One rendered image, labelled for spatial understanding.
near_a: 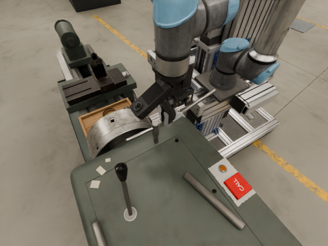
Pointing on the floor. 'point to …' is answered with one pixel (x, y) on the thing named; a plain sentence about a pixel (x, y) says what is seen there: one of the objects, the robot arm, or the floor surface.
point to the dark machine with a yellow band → (80, 5)
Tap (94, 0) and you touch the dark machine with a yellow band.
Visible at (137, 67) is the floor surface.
